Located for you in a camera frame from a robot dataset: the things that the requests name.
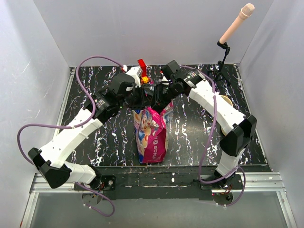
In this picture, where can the cream bowl far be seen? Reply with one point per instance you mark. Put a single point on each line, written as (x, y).
(228, 99)

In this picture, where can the red toy block figure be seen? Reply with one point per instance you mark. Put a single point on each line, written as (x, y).
(144, 78)

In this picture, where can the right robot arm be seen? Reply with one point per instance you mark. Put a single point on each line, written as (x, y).
(238, 128)

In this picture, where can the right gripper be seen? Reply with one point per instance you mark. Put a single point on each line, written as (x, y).
(157, 102)

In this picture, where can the cream bowl near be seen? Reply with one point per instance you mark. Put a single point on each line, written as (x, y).
(224, 131)

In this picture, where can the pink blue pet food bag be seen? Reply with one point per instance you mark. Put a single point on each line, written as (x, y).
(151, 133)

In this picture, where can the cream bowl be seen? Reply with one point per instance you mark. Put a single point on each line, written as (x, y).
(228, 99)
(224, 131)

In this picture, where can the aluminium rail frame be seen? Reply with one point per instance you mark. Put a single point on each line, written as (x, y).
(261, 203)

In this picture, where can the pink microphone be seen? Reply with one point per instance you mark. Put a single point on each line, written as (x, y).
(244, 14)

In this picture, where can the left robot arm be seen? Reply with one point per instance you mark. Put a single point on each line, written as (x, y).
(51, 159)

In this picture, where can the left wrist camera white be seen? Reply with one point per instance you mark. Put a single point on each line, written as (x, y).
(136, 73)

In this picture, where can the black microphone tripod stand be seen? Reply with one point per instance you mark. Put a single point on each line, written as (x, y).
(216, 71)

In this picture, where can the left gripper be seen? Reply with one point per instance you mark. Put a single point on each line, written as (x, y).
(145, 101)

